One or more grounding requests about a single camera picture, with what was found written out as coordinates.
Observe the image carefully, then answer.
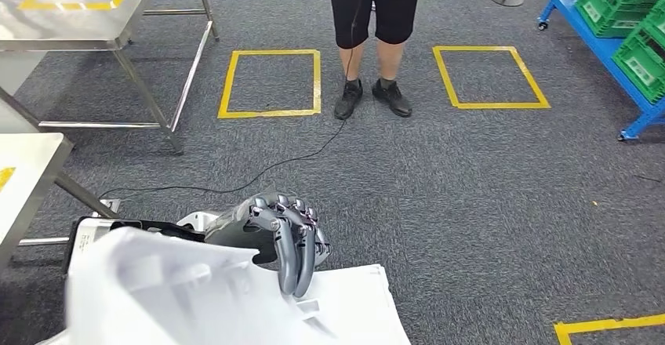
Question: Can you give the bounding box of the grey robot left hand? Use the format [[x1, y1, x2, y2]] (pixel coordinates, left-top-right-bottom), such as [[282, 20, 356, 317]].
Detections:
[[204, 191, 333, 300]]

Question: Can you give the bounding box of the white plastic shell part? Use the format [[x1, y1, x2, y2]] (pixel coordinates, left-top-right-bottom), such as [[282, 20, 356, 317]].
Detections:
[[33, 225, 412, 345]]

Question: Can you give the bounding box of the blue metal shelf rack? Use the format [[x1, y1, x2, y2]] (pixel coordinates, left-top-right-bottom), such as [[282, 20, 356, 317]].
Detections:
[[537, 0, 665, 143]]

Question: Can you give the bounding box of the person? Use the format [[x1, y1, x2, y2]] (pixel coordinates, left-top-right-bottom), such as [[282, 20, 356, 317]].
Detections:
[[284, 0, 423, 122]]

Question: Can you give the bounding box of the black floor cable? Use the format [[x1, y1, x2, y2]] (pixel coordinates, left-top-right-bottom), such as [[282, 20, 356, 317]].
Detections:
[[97, 0, 365, 201]]

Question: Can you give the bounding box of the stainless steel table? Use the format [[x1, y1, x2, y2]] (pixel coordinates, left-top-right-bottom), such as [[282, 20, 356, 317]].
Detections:
[[0, 0, 220, 155]]

